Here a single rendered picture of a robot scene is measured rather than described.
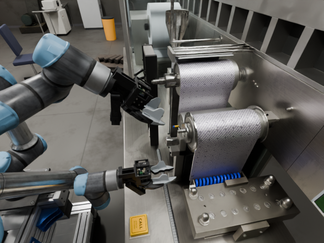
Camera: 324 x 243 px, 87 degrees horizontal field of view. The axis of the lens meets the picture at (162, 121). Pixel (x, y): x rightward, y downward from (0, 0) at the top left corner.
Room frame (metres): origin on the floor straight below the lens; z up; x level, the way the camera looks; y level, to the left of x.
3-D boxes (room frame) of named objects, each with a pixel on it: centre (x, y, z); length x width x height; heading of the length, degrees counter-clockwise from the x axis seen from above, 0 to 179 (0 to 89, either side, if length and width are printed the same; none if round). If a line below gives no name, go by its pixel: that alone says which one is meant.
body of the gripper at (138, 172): (0.36, 0.10, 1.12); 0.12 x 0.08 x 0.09; 100
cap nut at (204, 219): (0.24, -0.15, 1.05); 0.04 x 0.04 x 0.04
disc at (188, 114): (0.46, -0.10, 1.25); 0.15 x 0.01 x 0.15; 10
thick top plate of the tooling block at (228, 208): (0.31, -0.30, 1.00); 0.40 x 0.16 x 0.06; 100
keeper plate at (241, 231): (0.22, -0.33, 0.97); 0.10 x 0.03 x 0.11; 100
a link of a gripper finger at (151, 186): (0.35, 0.04, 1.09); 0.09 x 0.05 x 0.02; 91
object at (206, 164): (0.42, -0.23, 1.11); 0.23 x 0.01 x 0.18; 100
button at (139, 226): (0.26, 0.09, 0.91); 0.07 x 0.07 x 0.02; 10
